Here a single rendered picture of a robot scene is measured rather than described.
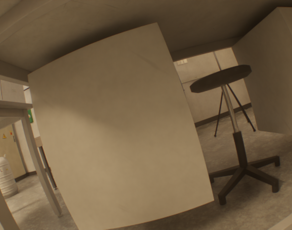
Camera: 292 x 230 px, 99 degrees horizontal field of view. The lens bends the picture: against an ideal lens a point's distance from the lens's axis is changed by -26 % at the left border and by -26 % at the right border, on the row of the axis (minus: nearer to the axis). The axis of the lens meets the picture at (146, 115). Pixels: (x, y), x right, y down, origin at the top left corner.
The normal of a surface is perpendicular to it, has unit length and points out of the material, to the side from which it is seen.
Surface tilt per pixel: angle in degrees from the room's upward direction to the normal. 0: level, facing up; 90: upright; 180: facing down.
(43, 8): 180
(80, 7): 180
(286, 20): 90
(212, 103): 90
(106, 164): 90
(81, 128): 90
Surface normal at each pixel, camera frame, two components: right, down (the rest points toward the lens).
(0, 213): 0.95, -0.31
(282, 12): -0.03, -0.01
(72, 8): 0.31, 0.95
